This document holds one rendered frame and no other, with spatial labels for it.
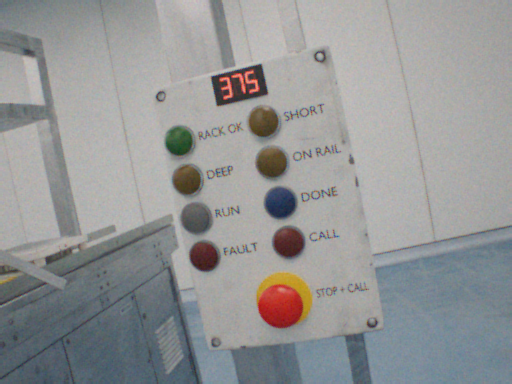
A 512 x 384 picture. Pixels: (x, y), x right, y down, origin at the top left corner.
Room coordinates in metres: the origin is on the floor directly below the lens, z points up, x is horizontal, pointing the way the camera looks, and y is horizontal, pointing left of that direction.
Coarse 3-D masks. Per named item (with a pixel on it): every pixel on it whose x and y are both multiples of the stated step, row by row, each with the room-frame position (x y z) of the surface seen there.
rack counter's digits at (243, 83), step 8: (248, 72) 0.45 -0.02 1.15; (224, 80) 0.45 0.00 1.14; (232, 80) 0.45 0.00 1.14; (240, 80) 0.45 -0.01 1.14; (248, 80) 0.45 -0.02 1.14; (256, 80) 0.44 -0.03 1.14; (224, 88) 0.45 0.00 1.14; (232, 88) 0.45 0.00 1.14; (240, 88) 0.45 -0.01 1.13; (248, 88) 0.45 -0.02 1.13; (256, 88) 0.44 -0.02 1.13; (224, 96) 0.45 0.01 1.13; (232, 96) 0.45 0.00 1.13
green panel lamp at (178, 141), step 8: (176, 128) 0.46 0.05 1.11; (184, 128) 0.46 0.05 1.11; (168, 136) 0.46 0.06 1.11; (176, 136) 0.46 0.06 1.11; (184, 136) 0.46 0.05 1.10; (168, 144) 0.46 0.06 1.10; (176, 144) 0.46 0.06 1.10; (184, 144) 0.46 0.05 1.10; (176, 152) 0.46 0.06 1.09; (184, 152) 0.46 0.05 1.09
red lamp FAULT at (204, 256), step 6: (198, 246) 0.46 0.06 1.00; (204, 246) 0.46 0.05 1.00; (210, 246) 0.46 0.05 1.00; (192, 252) 0.46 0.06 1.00; (198, 252) 0.46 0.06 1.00; (204, 252) 0.46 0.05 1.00; (210, 252) 0.46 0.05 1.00; (216, 252) 0.46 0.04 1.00; (192, 258) 0.46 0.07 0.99; (198, 258) 0.46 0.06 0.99; (204, 258) 0.46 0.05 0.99; (210, 258) 0.46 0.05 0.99; (216, 258) 0.46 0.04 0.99; (198, 264) 0.46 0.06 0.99; (204, 264) 0.46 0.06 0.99; (210, 264) 0.46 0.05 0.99; (204, 270) 0.46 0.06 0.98
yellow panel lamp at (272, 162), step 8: (264, 152) 0.44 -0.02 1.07; (272, 152) 0.44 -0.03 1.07; (280, 152) 0.44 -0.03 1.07; (264, 160) 0.44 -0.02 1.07; (272, 160) 0.44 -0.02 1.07; (280, 160) 0.44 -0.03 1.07; (264, 168) 0.44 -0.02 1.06; (272, 168) 0.44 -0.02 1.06; (280, 168) 0.44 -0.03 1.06; (272, 176) 0.44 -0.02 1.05
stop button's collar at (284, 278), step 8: (280, 272) 0.45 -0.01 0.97; (288, 272) 0.45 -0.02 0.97; (264, 280) 0.45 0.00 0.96; (272, 280) 0.45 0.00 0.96; (280, 280) 0.45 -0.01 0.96; (288, 280) 0.45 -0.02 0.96; (296, 280) 0.44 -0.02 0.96; (264, 288) 0.45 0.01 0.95; (296, 288) 0.44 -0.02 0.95; (304, 288) 0.44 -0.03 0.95; (328, 288) 0.44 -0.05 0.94; (336, 288) 0.44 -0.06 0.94; (368, 288) 0.43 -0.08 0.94; (256, 296) 0.45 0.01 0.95; (304, 296) 0.44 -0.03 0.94; (256, 304) 0.45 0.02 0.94; (304, 304) 0.44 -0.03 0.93; (304, 312) 0.44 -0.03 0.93
